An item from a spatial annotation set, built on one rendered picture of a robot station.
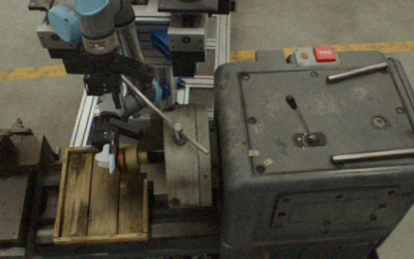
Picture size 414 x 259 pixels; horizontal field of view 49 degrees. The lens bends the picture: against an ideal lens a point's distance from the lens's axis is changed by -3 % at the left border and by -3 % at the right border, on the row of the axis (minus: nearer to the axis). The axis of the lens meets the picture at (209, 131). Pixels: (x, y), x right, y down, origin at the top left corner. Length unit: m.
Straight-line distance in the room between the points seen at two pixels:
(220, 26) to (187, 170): 1.94
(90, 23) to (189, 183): 0.52
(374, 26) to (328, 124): 2.41
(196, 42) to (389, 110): 0.75
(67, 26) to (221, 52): 1.65
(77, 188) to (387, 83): 1.06
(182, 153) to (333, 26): 2.47
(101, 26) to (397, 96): 0.86
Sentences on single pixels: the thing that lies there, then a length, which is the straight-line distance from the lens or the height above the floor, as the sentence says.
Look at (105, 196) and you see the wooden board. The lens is 1.60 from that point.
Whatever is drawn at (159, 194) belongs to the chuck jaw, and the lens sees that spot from 1.33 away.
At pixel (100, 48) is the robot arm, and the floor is 1.55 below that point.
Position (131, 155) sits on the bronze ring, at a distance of 1.39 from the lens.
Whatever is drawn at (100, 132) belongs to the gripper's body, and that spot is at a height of 1.11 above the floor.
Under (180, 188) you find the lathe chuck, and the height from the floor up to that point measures 1.14.
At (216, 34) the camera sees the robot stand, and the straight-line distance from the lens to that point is 3.04.
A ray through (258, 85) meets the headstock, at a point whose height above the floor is 1.25.
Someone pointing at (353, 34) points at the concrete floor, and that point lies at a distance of 3.55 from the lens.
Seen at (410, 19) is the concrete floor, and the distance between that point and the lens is 3.84.
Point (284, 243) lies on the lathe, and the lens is 1.53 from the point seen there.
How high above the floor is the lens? 2.26
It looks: 54 degrees down
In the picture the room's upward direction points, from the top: straight up
